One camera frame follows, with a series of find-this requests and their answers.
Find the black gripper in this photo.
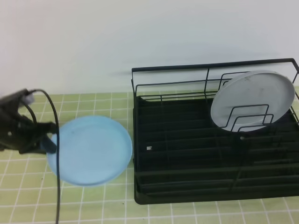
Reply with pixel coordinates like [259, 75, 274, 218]
[0, 89, 57, 154]

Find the light blue round plate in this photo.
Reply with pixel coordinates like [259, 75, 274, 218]
[47, 116, 133, 187]

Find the grey round plate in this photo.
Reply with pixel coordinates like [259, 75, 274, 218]
[210, 70, 295, 133]

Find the black plastic drip tray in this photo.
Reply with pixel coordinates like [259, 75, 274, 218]
[133, 97, 299, 204]

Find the black cable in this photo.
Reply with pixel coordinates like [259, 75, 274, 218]
[23, 89, 62, 224]

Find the black wire dish rack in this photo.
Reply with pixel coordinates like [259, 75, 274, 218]
[131, 57, 299, 194]

